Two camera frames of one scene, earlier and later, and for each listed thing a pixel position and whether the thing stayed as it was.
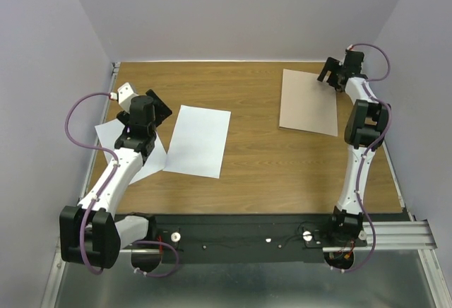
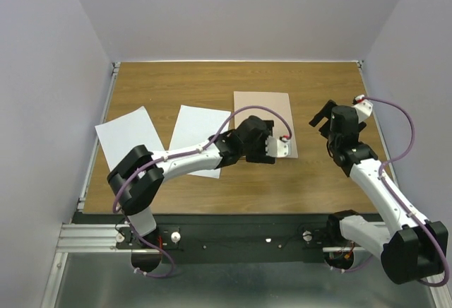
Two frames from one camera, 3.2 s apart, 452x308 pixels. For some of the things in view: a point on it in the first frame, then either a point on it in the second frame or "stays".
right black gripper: (330, 66) to (325, 111)
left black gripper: (161, 110) to (260, 156)
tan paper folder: (306, 104) to (277, 101)
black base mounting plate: (241, 238) stays
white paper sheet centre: (198, 141) stays
